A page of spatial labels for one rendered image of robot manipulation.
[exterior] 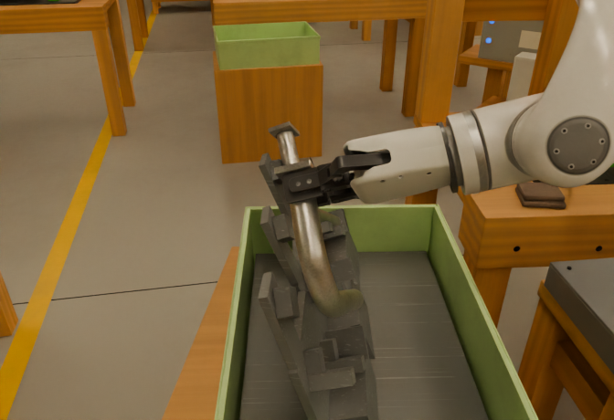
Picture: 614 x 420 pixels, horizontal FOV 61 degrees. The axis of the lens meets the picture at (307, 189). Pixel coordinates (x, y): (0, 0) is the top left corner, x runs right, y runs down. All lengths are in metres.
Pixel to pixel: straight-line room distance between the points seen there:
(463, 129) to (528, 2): 1.36
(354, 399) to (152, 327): 1.58
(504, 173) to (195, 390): 0.67
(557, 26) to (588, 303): 1.00
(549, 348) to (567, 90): 0.83
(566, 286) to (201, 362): 0.70
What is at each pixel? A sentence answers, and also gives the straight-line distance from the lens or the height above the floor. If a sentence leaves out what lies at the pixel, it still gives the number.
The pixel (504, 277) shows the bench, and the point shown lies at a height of 0.72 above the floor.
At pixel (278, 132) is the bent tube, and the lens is 0.92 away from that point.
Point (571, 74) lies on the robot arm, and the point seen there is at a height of 1.42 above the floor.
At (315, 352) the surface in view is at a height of 1.04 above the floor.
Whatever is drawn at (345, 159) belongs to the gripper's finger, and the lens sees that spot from 0.50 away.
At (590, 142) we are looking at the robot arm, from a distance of 0.47.
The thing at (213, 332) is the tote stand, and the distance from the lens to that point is 1.08.
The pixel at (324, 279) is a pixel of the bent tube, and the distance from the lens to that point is 0.56.
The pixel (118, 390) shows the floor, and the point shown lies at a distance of 2.11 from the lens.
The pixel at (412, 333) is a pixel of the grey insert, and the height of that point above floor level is 0.85.
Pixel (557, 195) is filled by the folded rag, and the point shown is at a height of 0.93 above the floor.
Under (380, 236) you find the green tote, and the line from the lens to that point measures 1.17.
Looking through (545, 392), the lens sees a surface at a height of 0.59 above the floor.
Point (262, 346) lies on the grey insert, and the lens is 0.97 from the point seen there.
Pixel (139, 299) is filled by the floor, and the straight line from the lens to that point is 2.44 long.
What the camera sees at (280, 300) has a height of 1.14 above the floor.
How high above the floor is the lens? 1.55
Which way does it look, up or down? 30 degrees down
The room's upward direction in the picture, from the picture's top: straight up
